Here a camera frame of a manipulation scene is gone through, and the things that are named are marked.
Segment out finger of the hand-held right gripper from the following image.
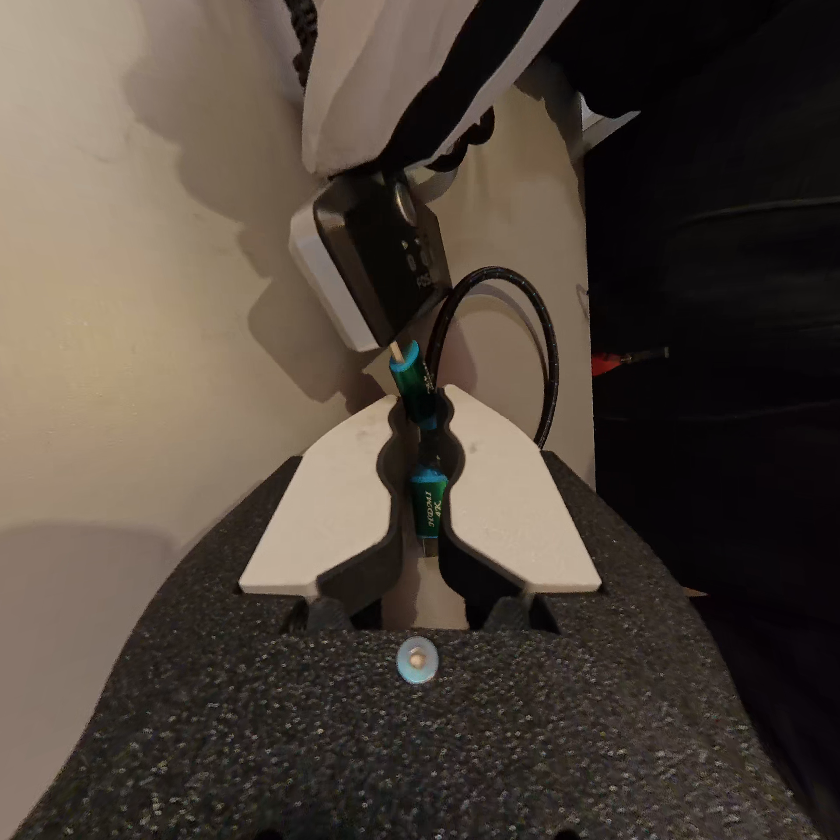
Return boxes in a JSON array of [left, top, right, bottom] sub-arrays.
[[394, 0, 581, 175], [302, 0, 513, 178]]

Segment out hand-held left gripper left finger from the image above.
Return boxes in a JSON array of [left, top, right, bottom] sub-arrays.
[[238, 394, 404, 614]]

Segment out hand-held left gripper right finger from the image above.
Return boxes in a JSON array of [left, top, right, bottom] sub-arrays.
[[438, 386, 603, 598]]

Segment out black braided cable green plugs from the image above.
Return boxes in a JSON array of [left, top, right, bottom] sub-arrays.
[[387, 266, 560, 563]]

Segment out black switch box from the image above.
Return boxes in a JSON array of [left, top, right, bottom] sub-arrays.
[[289, 172, 454, 353]]

